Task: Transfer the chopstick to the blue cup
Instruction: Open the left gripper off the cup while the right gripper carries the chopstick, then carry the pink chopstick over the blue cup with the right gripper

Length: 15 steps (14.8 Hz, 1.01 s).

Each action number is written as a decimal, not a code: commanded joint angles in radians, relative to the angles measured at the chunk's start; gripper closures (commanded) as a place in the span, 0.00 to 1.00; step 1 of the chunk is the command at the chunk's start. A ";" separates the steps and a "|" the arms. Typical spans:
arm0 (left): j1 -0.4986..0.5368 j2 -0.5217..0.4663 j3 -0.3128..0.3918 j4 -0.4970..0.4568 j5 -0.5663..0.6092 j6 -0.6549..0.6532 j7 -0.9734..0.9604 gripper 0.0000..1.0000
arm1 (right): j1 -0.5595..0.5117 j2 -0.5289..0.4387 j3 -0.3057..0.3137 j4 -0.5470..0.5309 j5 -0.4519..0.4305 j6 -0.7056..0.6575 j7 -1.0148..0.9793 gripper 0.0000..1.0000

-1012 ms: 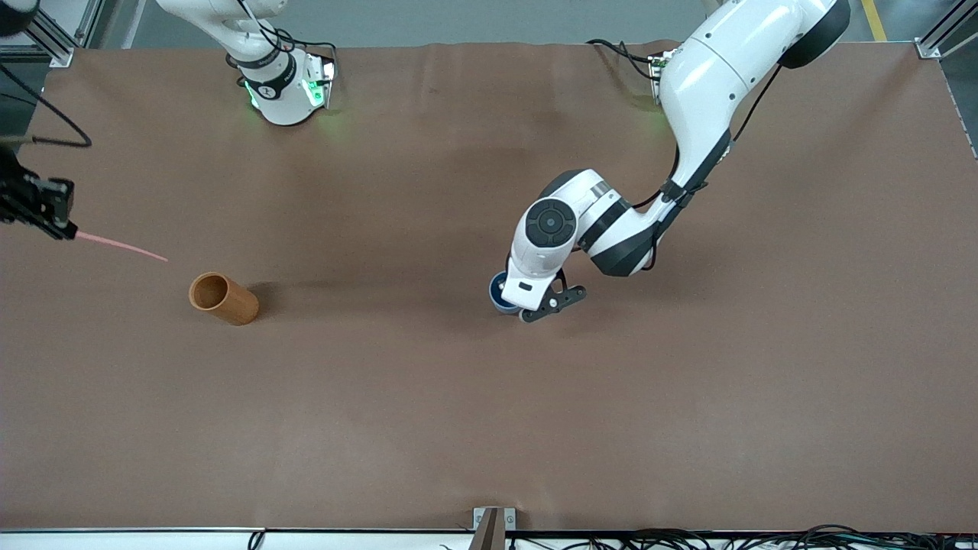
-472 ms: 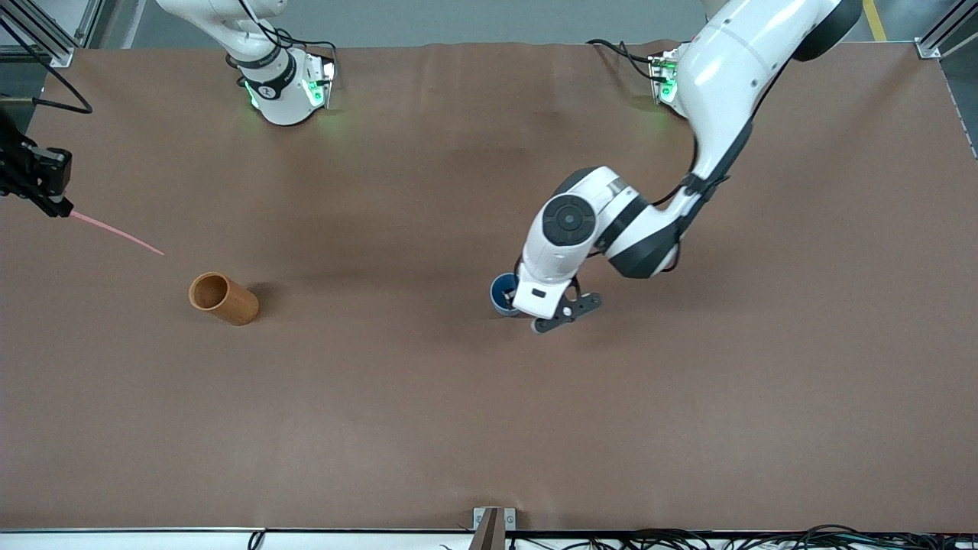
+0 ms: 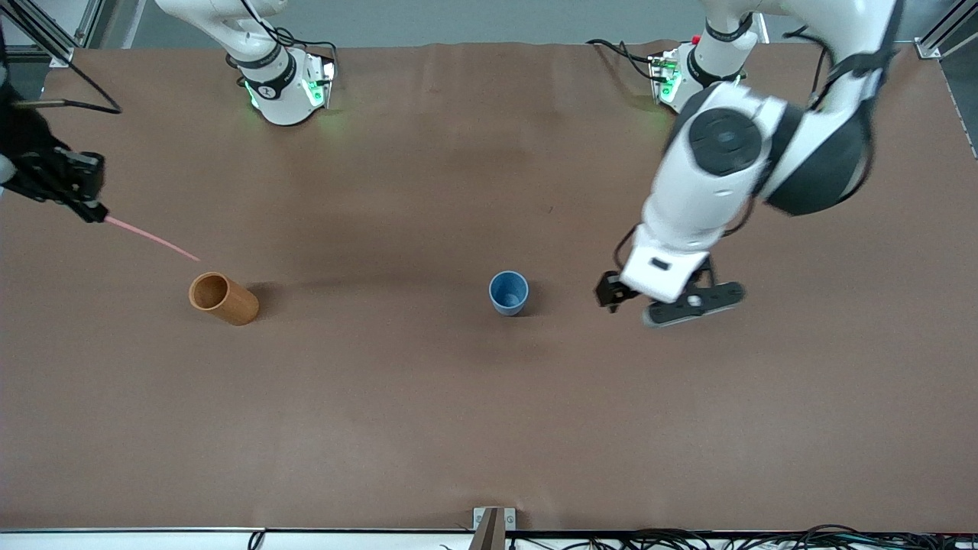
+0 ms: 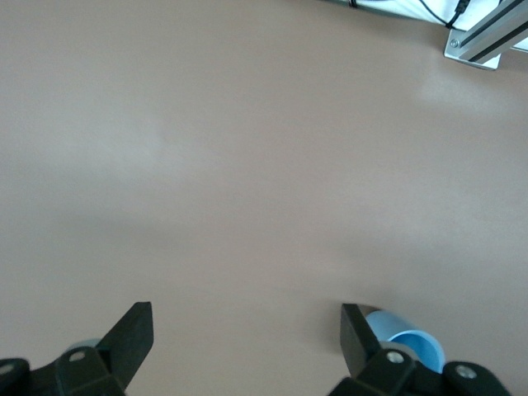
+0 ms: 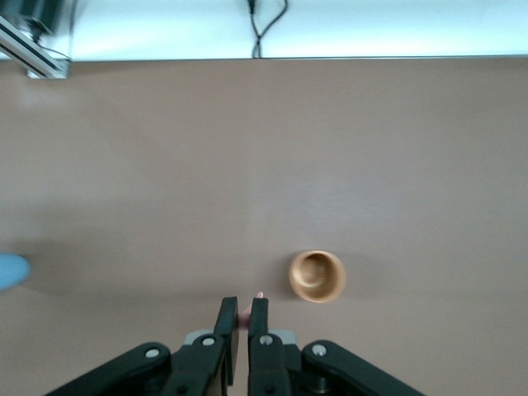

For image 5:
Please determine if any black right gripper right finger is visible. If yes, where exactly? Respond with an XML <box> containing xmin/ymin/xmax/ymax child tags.
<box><xmin>247</xmin><ymin>297</ymin><xmax>295</xmax><ymax>396</ymax></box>

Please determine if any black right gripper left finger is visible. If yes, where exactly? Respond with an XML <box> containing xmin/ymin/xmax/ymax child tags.
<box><xmin>164</xmin><ymin>296</ymin><xmax>241</xmax><ymax>396</ymax></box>

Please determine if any pink chopstick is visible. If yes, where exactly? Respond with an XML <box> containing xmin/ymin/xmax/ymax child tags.
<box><xmin>238</xmin><ymin>290</ymin><xmax>266</xmax><ymax>330</ymax></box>

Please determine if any brown wooden cup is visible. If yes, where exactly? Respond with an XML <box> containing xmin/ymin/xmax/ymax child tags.
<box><xmin>288</xmin><ymin>248</ymin><xmax>347</xmax><ymax>304</ymax></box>

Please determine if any blue cup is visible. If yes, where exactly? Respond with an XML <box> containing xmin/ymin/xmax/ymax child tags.
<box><xmin>0</xmin><ymin>252</ymin><xmax>32</xmax><ymax>292</ymax></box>

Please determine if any black box device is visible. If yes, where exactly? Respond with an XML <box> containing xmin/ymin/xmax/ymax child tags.
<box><xmin>17</xmin><ymin>0</ymin><xmax>80</xmax><ymax>37</ymax></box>

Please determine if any black cable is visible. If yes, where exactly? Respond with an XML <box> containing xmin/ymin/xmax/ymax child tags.
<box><xmin>245</xmin><ymin>0</ymin><xmax>289</xmax><ymax>59</ymax></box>

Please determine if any aluminium profile frame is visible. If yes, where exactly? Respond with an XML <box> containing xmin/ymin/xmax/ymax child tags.
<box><xmin>0</xmin><ymin>15</ymin><xmax>73</xmax><ymax>79</ymax></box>

